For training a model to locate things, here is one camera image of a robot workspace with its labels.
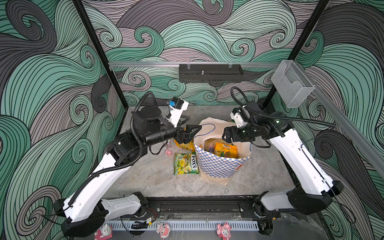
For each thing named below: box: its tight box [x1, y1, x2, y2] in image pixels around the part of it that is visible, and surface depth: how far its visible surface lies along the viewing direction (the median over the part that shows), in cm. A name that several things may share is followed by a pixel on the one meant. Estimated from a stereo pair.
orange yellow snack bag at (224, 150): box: [214, 141, 238, 159], surface depth 84 cm
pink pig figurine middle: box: [156, 222, 171, 239], surface depth 67 cm
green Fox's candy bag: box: [174, 151, 199, 176], surface depth 88 cm
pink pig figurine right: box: [216, 222, 232, 240], surface depth 66 cm
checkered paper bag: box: [194, 116, 252, 186], surface depth 71 cm
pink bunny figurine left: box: [94, 224, 113, 240], surface depth 63 cm
